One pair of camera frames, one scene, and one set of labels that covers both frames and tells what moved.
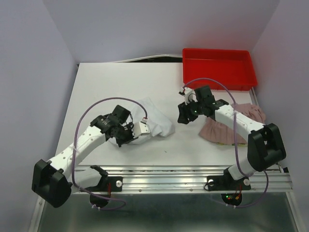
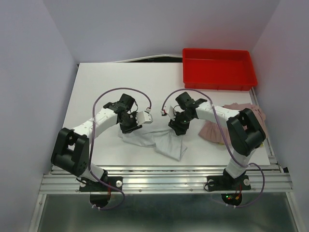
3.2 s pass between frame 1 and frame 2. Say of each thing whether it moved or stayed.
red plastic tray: stayed
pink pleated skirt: stayed
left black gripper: moved
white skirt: moved
